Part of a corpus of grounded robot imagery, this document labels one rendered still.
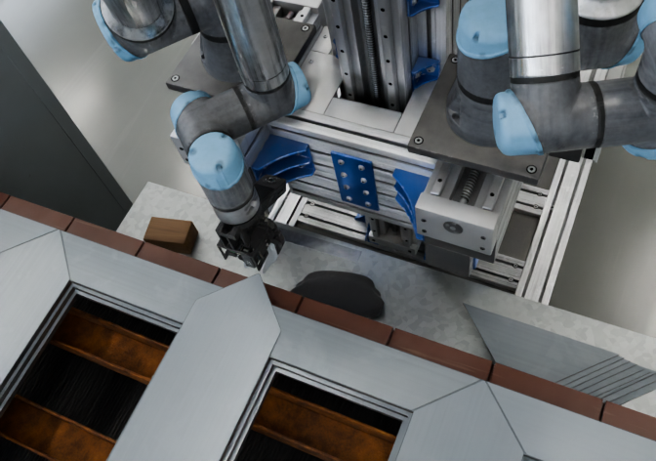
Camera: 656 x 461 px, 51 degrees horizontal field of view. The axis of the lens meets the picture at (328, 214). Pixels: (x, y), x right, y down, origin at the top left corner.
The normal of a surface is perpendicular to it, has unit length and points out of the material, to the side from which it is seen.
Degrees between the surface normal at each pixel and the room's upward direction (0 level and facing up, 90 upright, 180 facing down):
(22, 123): 90
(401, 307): 0
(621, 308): 0
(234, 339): 0
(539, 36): 49
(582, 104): 20
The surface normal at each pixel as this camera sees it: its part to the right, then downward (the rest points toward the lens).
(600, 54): 0.03, 0.85
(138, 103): -0.14, -0.52
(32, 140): 0.91, 0.27
